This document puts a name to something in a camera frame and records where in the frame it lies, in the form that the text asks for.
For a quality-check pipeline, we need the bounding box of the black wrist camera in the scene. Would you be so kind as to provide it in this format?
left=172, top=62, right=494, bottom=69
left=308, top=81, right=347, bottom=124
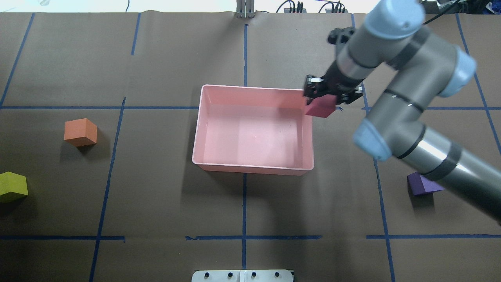
left=327, top=27, right=356, bottom=45

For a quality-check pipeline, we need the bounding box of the orange foam block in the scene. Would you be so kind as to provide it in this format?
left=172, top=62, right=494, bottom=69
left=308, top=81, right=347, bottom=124
left=64, top=118, right=98, bottom=147

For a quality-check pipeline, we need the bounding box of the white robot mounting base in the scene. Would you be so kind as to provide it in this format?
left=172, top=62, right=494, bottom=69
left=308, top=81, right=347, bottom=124
left=191, top=269, right=295, bottom=282

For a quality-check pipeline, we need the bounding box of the yellow-green foam block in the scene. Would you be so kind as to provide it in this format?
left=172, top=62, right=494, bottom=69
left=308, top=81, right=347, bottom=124
left=0, top=172, right=29, bottom=203

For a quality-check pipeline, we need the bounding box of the pink plastic bin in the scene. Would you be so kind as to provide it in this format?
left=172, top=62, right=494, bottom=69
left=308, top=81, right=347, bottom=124
left=192, top=85, right=314, bottom=175

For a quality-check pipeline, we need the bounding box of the aluminium frame post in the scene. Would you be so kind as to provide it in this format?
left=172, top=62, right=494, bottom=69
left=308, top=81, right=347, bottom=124
left=236, top=0, right=255, bottom=18

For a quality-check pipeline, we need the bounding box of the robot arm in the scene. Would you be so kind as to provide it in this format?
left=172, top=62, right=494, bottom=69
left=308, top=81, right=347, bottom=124
left=303, top=0, right=501, bottom=222

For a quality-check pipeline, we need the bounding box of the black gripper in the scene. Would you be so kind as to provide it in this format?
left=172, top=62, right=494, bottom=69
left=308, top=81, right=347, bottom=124
left=304, top=74, right=363, bottom=105

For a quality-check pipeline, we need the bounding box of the purple foam block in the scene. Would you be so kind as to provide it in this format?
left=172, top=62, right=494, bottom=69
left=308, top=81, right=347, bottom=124
left=407, top=172, right=445, bottom=196

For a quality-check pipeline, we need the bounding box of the red foam block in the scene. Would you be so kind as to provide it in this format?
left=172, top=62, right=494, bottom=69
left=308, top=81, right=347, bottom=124
left=305, top=95, right=337, bottom=118

